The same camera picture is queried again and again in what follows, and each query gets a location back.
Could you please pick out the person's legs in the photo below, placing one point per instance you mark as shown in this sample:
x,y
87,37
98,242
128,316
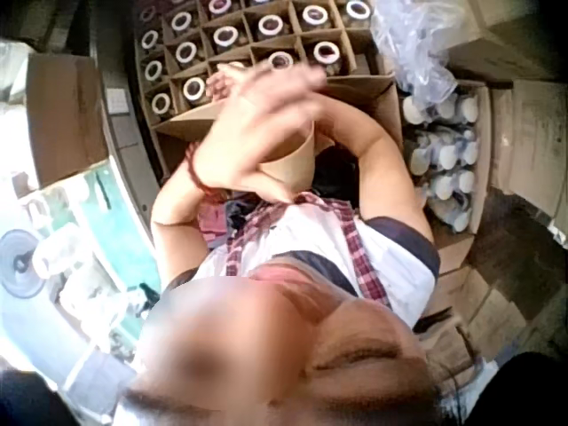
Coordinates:
x,y
335,175

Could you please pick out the person's left hand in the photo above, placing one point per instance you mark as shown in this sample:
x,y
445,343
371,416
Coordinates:
x,y
242,146

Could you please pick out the clear crumpled plastic bag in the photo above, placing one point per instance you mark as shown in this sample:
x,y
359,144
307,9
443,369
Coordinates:
x,y
412,49

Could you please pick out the curved brown cardboard sheet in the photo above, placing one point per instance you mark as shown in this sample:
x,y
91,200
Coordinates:
x,y
290,162

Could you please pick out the round grey fan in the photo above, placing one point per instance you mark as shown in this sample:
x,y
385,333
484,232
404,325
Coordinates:
x,y
20,264

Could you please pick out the group of white-rimmed glass jars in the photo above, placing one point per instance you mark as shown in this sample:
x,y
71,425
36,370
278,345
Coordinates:
x,y
226,37

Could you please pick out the large carton with dividers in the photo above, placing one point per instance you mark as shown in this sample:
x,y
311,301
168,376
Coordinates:
x,y
186,128

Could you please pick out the closed brown cardboard box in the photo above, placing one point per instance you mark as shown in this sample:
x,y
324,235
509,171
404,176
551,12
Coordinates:
x,y
64,120

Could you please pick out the carton of wrapped jars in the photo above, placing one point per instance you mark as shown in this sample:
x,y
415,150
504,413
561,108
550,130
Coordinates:
x,y
481,146

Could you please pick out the group of white-lidded wrapped jars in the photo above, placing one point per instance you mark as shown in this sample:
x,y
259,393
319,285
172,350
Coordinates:
x,y
448,155

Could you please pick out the clear plastic bottle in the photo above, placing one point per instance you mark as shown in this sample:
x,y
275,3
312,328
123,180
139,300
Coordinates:
x,y
57,250

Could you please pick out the flat grey cardboard sheet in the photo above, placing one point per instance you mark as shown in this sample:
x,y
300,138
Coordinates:
x,y
530,142

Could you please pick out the person's right hand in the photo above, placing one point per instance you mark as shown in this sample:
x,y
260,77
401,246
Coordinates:
x,y
222,84

